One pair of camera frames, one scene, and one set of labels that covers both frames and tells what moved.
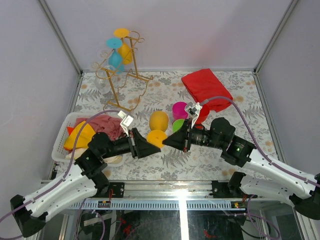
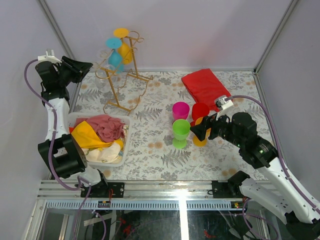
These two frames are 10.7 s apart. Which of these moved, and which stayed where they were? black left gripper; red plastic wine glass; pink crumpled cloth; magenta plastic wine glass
Moved: black left gripper
Stayed: magenta plastic wine glass; red plastic wine glass; pink crumpled cloth
